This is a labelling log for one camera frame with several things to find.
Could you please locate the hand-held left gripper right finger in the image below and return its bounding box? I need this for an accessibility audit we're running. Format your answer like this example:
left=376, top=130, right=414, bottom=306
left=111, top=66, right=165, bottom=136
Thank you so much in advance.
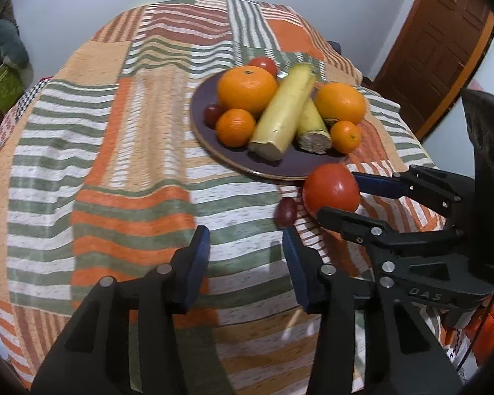
left=283, top=226, right=464, bottom=395

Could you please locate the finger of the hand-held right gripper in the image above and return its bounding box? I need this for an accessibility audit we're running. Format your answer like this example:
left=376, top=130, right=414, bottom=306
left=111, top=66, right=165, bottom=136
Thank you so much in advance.
left=351, top=165, right=477, bottom=217
left=317, top=208, right=467, bottom=273

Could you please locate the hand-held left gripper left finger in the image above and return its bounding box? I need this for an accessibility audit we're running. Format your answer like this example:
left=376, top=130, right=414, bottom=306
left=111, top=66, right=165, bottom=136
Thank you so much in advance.
left=31, top=225, right=211, bottom=395

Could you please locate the red tomato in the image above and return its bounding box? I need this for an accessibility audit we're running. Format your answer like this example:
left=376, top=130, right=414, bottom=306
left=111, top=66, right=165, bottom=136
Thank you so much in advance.
left=247, top=57, right=278, bottom=78
left=302, top=163, right=361, bottom=217

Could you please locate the small tangerine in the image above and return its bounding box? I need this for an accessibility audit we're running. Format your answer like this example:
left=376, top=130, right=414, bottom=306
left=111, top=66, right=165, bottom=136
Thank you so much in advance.
left=330, top=120, right=362, bottom=154
left=215, top=108, right=257, bottom=148

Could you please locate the dark red grape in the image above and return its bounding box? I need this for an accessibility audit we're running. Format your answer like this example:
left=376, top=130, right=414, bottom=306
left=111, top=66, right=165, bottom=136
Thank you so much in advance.
left=204, top=104, right=226, bottom=128
left=274, top=197, right=296, bottom=228

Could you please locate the large orange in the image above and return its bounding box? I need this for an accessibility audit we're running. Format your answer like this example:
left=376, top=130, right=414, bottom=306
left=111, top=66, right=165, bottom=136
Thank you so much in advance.
left=315, top=83, right=366, bottom=125
left=217, top=66, right=279, bottom=117

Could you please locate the purple plate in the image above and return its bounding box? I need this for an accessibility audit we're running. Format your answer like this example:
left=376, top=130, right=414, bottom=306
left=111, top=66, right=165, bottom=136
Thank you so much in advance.
left=189, top=68, right=350, bottom=181

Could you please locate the long yellow banana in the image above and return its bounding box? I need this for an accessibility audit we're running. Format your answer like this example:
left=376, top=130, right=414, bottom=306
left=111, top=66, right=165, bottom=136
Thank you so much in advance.
left=248, top=63, right=317, bottom=161

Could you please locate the striped patchwork blanket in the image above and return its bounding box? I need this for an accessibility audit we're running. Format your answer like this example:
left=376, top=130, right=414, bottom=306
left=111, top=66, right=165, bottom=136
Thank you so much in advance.
left=0, top=0, right=457, bottom=395

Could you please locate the orange cloth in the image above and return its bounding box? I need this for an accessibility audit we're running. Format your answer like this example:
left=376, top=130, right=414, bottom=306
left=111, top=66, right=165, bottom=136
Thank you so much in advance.
left=436, top=292, right=494, bottom=367

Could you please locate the brown wooden door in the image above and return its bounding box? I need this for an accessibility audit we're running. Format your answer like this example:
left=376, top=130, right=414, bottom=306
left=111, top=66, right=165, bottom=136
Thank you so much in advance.
left=372, top=0, right=494, bottom=141

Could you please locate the green storage box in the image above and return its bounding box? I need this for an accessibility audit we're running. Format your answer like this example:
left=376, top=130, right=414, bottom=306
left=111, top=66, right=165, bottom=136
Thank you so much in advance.
left=0, top=64, right=25, bottom=145

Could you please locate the grey stuffed toy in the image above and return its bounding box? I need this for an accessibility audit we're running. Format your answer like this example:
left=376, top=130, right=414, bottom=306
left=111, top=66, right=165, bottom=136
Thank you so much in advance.
left=0, top=18, right=29, bottom=68

